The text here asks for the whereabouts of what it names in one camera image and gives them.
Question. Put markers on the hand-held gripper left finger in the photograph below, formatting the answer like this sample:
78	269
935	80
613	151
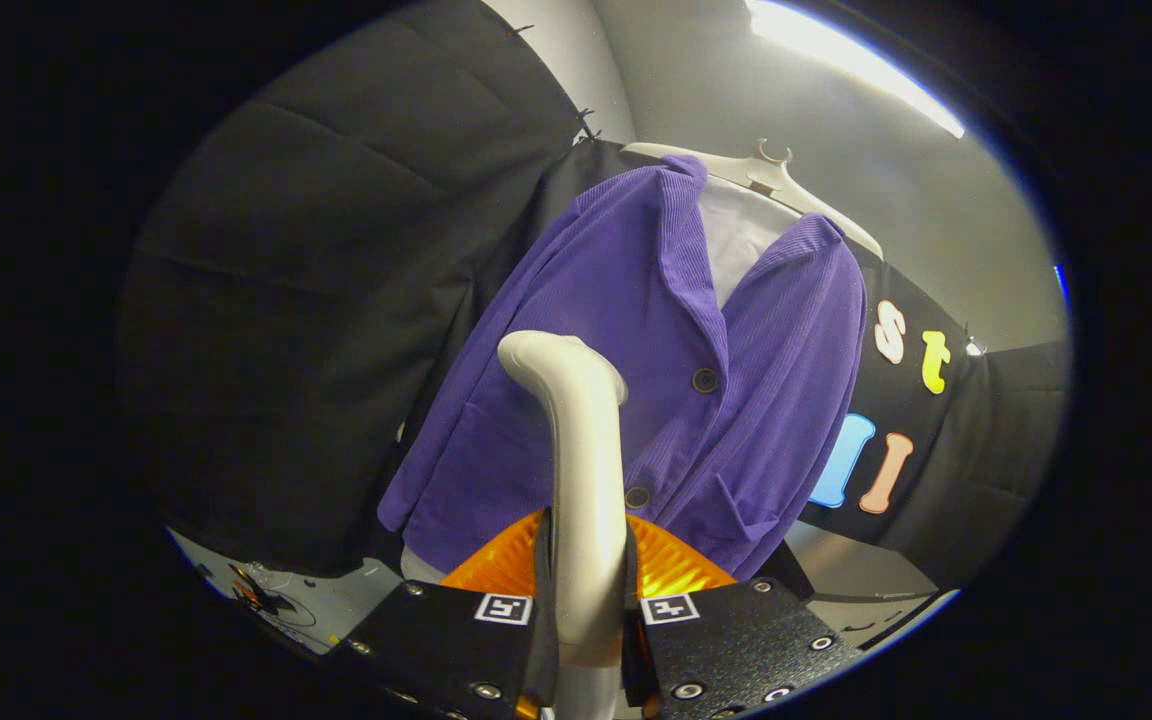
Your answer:
456	640

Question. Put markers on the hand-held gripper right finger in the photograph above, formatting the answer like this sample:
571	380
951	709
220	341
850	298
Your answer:
726	640

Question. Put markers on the cream plastic clothes hanger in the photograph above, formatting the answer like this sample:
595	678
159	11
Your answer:
771	175

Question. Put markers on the grey cabinet with dark top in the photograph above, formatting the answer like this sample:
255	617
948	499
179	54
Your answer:
856	570

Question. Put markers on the large round ceiling light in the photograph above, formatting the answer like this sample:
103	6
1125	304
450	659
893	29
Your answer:
856	65

